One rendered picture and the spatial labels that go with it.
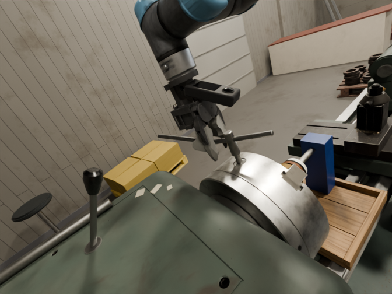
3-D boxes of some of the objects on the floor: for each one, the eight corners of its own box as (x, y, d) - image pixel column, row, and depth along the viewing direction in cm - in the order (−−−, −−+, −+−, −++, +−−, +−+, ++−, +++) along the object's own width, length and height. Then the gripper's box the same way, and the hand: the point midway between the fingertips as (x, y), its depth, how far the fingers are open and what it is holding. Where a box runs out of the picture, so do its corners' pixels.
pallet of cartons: (164, 154, 369) (156, 137, 352) (192, 163, 305) (183, 142, 288) (112, 193, 313) (98, 175, 296) (133, 213, 249) (116, 191, 232)
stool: (93, 216, 277) (61, 178, 246) (96, 247, 221) (55, 203, 190) (46, 246, 255) (4, 209, 224) (36, 289, 199) (-22, 247, 168)
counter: (284, 66, 622) (280, 38, 585) (394, 45, 435) (397, 1, 399) (272, 75, 581) (267, 45, 544) (387, 56, 394) (390, 9, 358)
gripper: (181, 75, 51) (212, 144, 58) (150, 90, 42) (190, 168, 50) (207, 63, 45) (237, 140, 52) (177, 77, 37) (218, 168, 44)
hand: (221, 149), depth 49 cm, fingers open, 5 cm apart
